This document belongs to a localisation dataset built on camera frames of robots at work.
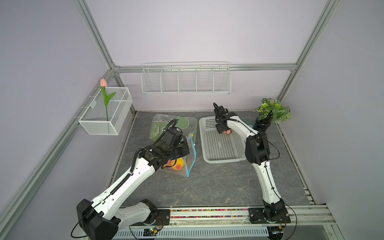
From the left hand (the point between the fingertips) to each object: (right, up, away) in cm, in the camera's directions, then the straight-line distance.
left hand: (189, 149), depth 74 cm
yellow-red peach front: (-5, -9, +4) cm, 11 cm away
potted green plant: (+47, +21, +13) cm, 53 cm away
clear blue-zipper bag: (0, -6, +4) cm, 7 cm away
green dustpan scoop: (+44, +14, +39) cm, 61 cm away
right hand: (+24, +12, +32) cm, 42 cm away
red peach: (+24, +8, +21) cm, 32 cm away
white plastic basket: (+19, -3, +26) cm, 32 cm away
